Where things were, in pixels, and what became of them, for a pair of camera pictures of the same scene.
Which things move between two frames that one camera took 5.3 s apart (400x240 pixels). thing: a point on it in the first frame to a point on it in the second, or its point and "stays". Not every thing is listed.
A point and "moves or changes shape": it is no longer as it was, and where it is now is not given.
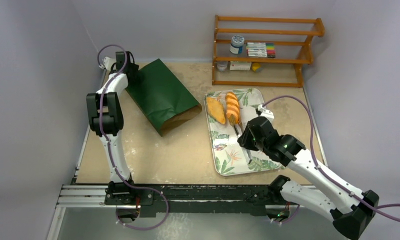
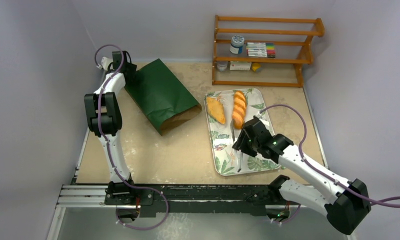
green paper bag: x=163 y=99 stays
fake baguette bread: x=232 y=107 to x=239 y=109
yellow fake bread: x=215 y=107 stays
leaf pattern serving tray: x=230 y=156 stays
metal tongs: x=247 y=153 moves or changes shape
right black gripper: x=248 y=137 stays
